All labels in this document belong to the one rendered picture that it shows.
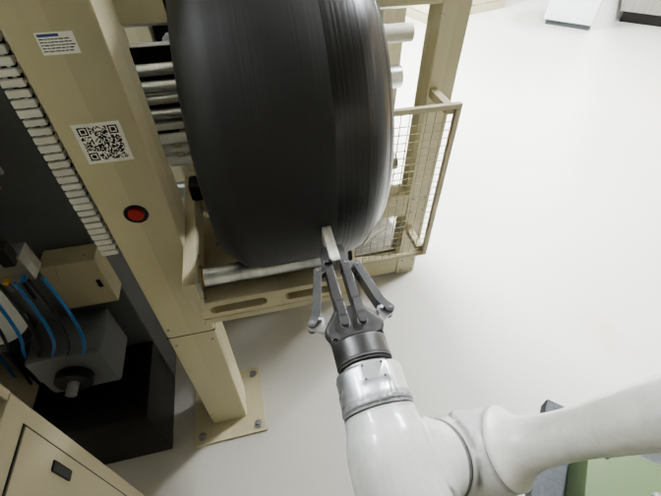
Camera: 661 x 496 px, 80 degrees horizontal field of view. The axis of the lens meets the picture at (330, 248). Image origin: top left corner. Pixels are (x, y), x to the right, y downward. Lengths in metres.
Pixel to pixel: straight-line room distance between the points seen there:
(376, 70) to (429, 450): 0.48
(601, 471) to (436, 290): 1.27
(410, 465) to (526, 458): 0.16
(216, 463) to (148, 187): 1.13
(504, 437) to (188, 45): 0.63
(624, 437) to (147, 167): 0.77
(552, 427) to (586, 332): 1.69
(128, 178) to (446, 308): 1.57
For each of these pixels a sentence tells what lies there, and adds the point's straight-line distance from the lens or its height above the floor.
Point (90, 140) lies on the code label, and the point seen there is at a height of 1.23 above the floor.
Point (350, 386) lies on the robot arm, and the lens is 0.51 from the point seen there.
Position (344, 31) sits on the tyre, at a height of 1.40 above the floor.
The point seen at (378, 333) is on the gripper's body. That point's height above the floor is 1.13.
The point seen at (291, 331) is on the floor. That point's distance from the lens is 1.88.
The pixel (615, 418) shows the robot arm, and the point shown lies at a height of 1.22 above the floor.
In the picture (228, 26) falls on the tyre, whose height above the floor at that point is 1.42.
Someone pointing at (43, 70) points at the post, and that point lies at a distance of 0.77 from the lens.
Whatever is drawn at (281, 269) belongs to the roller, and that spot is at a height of 0.91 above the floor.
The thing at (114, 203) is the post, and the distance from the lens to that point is 0.88.
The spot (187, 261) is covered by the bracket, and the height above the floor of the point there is 0.95.
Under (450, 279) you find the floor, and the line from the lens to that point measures 2.15.
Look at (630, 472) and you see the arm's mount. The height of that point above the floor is 0.74.
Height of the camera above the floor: 1.58
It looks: 45 degrees down
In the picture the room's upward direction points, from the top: straight up
